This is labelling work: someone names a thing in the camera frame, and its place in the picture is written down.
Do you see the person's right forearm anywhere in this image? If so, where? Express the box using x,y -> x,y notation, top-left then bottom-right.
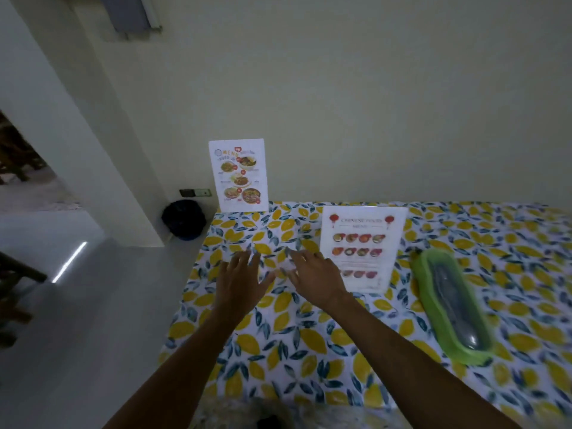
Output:
330,291 -> 524,429

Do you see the Chinese food menu stand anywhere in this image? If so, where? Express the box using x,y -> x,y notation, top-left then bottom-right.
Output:
319,205 -> 409,295

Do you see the Thai food menu stand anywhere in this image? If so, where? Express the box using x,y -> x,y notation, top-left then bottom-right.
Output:
207,138 -> 271,214

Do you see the black trash bin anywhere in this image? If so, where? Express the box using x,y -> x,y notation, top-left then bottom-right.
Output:
160,198 -> 208,242

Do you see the wooden furniture beyond doorway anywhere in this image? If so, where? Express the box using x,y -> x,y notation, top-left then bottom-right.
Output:
0,111 -> 46,184

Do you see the green cutlery box clear lid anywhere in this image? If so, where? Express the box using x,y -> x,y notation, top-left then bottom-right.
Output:
409,248 -> 495,366

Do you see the person's right hand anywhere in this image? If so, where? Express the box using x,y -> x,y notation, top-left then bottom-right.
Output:
285,248 -> 350,312

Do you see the dark wooden chair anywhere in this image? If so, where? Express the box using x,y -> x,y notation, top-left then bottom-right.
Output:
0,250 -> 48,350

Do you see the person's left hand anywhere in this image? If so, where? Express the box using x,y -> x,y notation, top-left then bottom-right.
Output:
213,249 -> 277,325

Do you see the person's left forearm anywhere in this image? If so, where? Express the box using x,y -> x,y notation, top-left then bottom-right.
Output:
102,307 -> 252,429

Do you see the lemon patterned tablecloth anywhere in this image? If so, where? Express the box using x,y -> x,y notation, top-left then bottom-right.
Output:
157,200 -> 572,429

